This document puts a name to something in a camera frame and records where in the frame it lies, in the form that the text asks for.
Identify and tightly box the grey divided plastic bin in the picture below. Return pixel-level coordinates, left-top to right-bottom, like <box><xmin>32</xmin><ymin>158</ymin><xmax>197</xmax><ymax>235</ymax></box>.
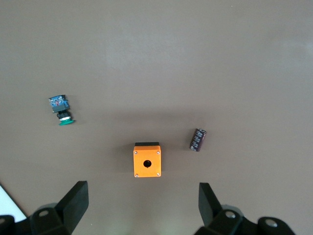
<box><xmin>0</xmin><ymin>182</ymin><xmax>28</xmax><ymax>221</ymax></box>

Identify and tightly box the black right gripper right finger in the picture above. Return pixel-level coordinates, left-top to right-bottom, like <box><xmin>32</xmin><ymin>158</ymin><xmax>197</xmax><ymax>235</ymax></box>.
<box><xmin>195</xmin><ymin>182</ymin><xmax>246</xmax><ymax>235</ymax></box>

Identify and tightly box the orange button enclosure box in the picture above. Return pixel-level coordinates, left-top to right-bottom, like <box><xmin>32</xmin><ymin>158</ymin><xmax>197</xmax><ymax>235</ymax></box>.
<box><xmin>133</xmin><ymin>141</ymin><xmax>163</xmax><ymax>179</ymax></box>

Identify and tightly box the dark cylindrical capacitor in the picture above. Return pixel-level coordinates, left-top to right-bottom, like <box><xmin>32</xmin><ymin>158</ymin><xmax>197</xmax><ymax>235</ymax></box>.
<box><xmin>188</xmin><ymin>127</ymin><xmax>208</xmax><ymax>153</ymax></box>

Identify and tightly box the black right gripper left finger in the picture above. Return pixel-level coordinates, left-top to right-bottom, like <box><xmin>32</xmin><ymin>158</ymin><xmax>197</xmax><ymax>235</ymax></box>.
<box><xmin>14</xmin><ymin>180</ymin><xmax>89</xmax><ymax>235</ymax></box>

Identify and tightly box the green push button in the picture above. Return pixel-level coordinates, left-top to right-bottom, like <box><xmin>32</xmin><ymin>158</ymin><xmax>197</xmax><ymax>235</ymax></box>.
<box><xmin>47</xmin><ymin>94</ymin><xmax>77</xmax><ymax>127</ymax></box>

